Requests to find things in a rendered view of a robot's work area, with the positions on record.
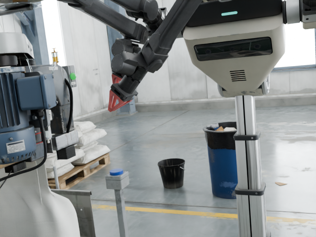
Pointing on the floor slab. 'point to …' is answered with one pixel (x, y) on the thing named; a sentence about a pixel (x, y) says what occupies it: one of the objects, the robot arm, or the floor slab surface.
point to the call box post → (121, 213)
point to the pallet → (83, 169)
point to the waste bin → (222, 159)
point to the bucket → (172, 172)
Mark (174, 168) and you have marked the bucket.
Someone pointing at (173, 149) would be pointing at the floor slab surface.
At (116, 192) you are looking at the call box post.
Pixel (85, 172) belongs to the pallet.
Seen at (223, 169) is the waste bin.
